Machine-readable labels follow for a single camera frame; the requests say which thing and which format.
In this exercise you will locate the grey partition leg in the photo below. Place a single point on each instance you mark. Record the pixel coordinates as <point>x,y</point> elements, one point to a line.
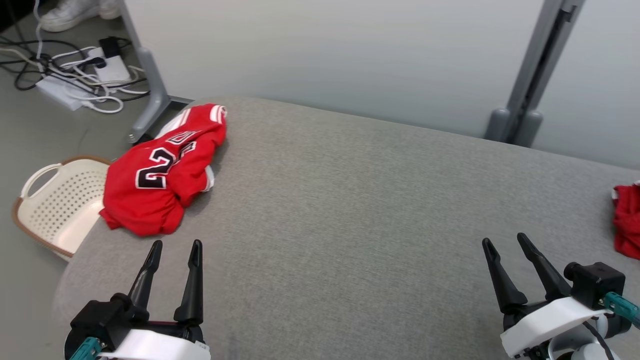
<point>152,85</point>

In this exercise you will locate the long white power strip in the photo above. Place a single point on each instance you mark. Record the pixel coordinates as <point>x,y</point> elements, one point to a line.
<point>60,90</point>

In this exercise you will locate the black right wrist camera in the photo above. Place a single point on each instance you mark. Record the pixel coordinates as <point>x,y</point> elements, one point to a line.
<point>597,282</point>

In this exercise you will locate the black plug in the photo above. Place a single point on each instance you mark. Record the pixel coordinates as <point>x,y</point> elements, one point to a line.
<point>97,62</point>

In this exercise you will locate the cream perforated laundry basket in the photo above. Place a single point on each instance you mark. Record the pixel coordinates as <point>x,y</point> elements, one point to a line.
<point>60,210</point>

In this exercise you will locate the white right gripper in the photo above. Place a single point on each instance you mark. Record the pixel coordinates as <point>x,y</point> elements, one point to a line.
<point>550,320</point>

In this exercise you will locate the red shorts white waistband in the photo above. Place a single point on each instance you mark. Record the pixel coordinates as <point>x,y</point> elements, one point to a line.
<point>627,220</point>

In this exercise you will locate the black power adapter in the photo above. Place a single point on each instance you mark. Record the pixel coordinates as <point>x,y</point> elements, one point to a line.
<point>110,47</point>

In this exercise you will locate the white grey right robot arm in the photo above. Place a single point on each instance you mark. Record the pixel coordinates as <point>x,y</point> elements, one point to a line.
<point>590,352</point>

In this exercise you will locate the short white power strip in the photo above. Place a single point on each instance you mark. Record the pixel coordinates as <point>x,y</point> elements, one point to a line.
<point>114,70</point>

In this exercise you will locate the red numbered basketball jersey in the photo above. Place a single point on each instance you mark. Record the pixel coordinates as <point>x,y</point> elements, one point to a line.
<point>155,200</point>

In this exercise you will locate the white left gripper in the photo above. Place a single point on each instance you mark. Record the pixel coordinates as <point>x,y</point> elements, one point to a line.
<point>160,345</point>

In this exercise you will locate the white sneaker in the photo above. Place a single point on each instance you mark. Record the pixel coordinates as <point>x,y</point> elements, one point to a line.
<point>65,17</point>

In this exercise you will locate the grey partition post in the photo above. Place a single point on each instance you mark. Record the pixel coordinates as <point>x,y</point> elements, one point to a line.
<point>535,65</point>

